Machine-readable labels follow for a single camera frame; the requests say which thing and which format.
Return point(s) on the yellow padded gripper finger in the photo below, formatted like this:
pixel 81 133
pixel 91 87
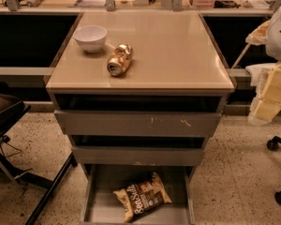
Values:
pixel 259 35
pixel 266 105

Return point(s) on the brown chip bag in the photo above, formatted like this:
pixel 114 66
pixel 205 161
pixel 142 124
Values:
pixel 143 197

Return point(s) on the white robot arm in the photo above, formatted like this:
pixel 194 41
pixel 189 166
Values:
pixel 273 43

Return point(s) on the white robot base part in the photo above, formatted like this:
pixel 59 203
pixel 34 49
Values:
pixel 255 70

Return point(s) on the grey drawer cabinet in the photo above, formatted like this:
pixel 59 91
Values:
pixel 176 67

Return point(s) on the bottom grey drawer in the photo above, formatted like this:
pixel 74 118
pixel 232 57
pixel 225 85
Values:
pixel 103 208

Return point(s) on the grey drawer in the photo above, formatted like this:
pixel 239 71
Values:
pixel 147 124
pixel 137 156
pixel 103 208

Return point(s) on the middle grey drawer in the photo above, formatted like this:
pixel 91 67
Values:
pixel 137 156

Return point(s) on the top grey drawer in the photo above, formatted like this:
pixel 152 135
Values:
pixel 147 124

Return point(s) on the crushed gold soda can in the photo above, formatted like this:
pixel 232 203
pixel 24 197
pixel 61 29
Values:
pixel 119 60

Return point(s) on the white bowl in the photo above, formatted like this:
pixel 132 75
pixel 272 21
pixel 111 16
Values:
pixel 91 38

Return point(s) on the black chair on left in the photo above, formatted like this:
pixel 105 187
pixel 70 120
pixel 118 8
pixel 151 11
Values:
pixel 34 167

